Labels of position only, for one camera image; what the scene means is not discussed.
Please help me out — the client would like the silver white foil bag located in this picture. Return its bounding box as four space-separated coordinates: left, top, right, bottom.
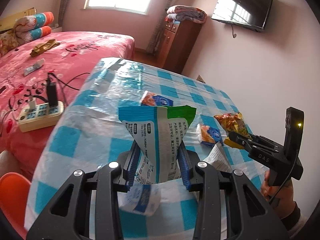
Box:
203 142 232 173

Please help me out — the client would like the brown wooden cabinet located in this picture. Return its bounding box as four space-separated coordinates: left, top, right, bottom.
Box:
157 21 202 74

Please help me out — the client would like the grey curtain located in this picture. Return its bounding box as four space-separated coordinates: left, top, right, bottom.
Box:
146 0 187 54

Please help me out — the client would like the wall mounted television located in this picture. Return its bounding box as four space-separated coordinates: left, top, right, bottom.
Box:
212 0 273 32

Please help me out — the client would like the black charger adapter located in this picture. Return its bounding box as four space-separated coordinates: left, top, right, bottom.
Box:
46 82 58 107

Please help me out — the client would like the black cable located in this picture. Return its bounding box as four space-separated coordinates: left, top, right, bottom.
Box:
47 71 91 107

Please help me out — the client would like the folded blanket on cabinet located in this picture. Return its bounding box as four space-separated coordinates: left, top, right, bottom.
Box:
165 5 207 24

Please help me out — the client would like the yellow red snack bag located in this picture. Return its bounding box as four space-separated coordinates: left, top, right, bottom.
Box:
214 112 252 150

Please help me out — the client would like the olive crumpled cloth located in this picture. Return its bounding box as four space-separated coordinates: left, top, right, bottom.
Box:
30 39 60 57

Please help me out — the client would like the white green snack wrapper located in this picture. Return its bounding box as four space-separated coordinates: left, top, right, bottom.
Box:
118 105 198 217

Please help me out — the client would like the pink bedspread bed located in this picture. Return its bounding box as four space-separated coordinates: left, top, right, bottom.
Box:
0 31 136 181

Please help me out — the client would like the right hand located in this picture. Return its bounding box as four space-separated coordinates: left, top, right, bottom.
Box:
261 170 296 219

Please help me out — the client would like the orange plastic stool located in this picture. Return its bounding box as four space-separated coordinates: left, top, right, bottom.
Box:
1 172 31 239

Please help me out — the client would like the white small packet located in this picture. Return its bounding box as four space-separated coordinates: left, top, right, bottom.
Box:
23 59 45 77

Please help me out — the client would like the rolled floral quilt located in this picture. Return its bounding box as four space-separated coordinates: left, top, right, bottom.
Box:
13 11 54 44

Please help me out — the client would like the yellow cardboard box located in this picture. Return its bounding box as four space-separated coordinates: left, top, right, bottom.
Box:
0 8 36 31

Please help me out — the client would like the blue Vinda tissue pack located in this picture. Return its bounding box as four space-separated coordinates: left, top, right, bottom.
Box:
140 90 173 107

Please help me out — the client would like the beige power strip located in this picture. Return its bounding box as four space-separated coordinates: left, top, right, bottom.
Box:
18 101 64 132

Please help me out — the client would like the blue checked plastic tablecloth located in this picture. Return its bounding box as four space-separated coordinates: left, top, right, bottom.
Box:
24 58 238 239

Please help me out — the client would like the white charger plug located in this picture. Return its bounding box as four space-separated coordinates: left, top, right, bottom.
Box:
28 95 37 112

